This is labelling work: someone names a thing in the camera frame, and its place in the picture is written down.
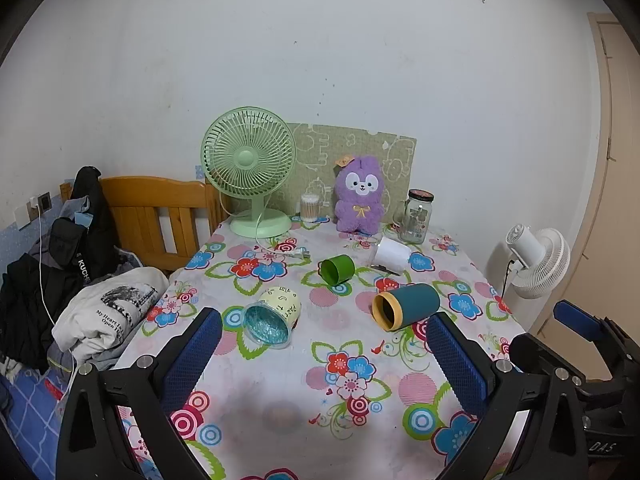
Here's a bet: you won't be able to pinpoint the white printed shirt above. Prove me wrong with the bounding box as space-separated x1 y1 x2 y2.
52 266 170 362

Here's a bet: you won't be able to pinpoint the purple plush toy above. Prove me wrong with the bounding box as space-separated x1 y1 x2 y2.
333 155 386 235

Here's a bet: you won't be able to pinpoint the wooden headboard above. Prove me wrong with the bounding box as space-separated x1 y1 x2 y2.
60 175 232 274

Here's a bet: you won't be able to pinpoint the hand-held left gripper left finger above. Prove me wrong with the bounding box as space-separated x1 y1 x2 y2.
56 307 224 480

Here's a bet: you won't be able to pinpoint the white charging cable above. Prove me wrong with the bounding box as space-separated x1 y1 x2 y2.
27 195 82 396

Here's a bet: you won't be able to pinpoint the green cup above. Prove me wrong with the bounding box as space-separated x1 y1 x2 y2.
319 254 356 286

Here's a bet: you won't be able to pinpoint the dark clothes pile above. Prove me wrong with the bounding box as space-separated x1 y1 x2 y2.
0 251 77 377

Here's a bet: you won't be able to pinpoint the floral tablecloth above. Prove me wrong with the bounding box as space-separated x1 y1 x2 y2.
112 214 532 480

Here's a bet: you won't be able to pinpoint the green desk fan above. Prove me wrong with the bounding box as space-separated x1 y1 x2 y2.
200 106 297 239

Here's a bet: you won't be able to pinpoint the white fan cable with plug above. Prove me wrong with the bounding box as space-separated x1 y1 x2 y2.
254 204 312 264

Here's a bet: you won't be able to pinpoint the white floor fan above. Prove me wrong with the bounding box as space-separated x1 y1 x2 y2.
501 223 571 301

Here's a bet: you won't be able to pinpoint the green puzzle board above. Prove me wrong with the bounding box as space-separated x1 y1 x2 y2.
284 121 418 222

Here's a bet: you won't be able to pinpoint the white cup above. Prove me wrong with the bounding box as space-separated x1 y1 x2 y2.
374 236 411 271

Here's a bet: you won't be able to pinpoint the glass jar with lid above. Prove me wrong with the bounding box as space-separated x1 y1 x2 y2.
393 189 435 245

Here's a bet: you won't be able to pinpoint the teal cup with yellow rim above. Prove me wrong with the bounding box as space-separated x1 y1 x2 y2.
371 283 441 332

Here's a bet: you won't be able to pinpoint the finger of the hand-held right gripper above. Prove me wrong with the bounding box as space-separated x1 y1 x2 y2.
553 299 640 386
509 332 587 386

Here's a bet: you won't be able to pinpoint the wall socket plates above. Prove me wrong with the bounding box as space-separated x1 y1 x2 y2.
13 190 53 229

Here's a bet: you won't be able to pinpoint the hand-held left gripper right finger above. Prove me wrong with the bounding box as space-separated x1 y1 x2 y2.
425 312 587 480

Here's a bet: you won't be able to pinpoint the blue bedsheet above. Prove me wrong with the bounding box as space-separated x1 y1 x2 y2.
0 364 68 480

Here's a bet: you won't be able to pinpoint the black bag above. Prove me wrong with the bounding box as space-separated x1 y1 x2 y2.
49 165 122 282

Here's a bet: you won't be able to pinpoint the beige door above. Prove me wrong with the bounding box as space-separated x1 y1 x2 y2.
529 12 640 347

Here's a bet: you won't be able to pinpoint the cream cup with blue inside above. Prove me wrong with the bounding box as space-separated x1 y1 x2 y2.
243 286 303 350

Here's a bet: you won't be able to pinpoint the cotton swab container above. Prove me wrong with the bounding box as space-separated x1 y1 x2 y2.
299 193 321 224

